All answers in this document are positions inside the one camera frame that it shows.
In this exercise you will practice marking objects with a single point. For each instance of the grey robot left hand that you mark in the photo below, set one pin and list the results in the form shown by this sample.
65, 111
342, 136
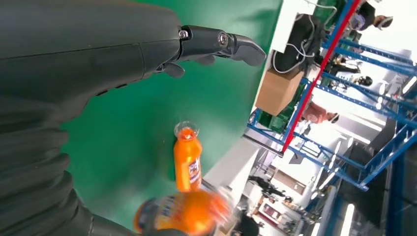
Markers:
81, 49

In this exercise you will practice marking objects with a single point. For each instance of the green table board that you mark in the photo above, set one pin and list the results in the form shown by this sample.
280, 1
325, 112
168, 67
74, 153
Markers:
146, 114

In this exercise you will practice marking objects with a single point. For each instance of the white side table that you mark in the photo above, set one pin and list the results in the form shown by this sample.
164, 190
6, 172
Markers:
231, 163

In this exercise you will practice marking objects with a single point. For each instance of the brown cardboard box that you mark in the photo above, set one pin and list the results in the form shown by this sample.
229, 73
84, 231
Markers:
277, 91

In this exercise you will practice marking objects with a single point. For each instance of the green plastic crate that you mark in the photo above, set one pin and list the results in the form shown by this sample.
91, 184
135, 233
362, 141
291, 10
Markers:
325, 13
273, 125

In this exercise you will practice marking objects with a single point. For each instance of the black remote controller case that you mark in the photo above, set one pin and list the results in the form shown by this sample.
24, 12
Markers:
303, 39

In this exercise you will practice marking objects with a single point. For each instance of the blue warehouse shelving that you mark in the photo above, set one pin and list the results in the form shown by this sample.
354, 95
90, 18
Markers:
391, 156

